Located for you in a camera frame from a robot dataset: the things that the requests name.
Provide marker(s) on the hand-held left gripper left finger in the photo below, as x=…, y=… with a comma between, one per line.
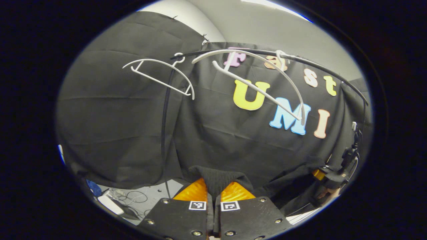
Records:
x=180, y=216

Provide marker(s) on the large white plastic hanger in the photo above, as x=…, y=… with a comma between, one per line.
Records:
x=253, y=87

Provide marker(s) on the small white plastic hanger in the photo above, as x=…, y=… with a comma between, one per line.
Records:
x=160, y=81

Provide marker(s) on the black backdrop cloth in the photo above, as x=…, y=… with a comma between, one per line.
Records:
x=116, y=116

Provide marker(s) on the white power strip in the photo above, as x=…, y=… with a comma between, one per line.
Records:
x=110, y=204

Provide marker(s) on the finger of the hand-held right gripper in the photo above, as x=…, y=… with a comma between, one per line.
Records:
x=319, y=174

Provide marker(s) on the black knit jacket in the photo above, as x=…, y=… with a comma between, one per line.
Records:
x=220, y=178

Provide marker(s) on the blue plastic item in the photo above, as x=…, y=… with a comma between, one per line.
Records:
x=94, y=188

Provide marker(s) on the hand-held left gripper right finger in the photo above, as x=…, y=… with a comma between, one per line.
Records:
x=250, y=216

